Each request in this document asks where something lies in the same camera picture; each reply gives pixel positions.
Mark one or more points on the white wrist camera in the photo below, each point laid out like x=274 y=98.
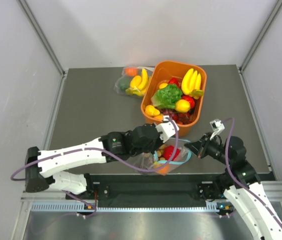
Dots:
x=167 y=129
x=217 y=127

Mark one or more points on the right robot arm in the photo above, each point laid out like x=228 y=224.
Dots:
x=240 y=185

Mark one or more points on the fake purple grapes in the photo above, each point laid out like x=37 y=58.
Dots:
x=171 y=113

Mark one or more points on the fake banana bunch in bag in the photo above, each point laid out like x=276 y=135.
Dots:
x=139 y=83

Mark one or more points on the orange plastic bin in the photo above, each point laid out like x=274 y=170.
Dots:
x=162 y=73

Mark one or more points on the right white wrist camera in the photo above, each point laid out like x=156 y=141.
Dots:
x=217 y=127

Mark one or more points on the fake red apple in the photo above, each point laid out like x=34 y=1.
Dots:
x=168 y=152

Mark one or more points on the fake yellow lemon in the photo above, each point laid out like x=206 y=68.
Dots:
x=182 y=106

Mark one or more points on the fake red pepper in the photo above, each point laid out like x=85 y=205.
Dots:
x=190 y=100

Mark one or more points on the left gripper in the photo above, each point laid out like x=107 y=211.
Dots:
x=159 y=141

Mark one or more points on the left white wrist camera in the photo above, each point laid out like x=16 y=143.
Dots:
x=167 y=129

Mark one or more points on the fake orange tangerine in bag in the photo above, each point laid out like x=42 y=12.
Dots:
x=131 y=71

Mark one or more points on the clear zip bag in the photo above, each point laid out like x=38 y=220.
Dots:
x=182 y=158
x=150 y=71

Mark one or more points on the clear zip top bag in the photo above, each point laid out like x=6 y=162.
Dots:
x=182 y=158

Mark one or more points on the fake green avocado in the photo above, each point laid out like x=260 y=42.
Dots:
x=124 y=83

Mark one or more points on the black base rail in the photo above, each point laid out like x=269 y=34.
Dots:
x=151 y=191

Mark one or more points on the fake green lettuce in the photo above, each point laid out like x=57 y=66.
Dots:
x=167 y=97

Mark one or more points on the fake strawberries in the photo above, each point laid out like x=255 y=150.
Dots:
x=183 y=118

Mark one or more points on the fake yellow pepper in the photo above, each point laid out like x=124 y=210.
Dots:
x=151 y=111

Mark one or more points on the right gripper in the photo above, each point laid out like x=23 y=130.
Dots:
x=195 y=146

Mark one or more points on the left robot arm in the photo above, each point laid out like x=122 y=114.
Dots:
x=49 y=169

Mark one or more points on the fake banana bunch in bin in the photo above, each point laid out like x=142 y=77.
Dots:
x=191 y=84

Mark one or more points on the fake brown longan bunch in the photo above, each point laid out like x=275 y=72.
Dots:
x=158 y=158

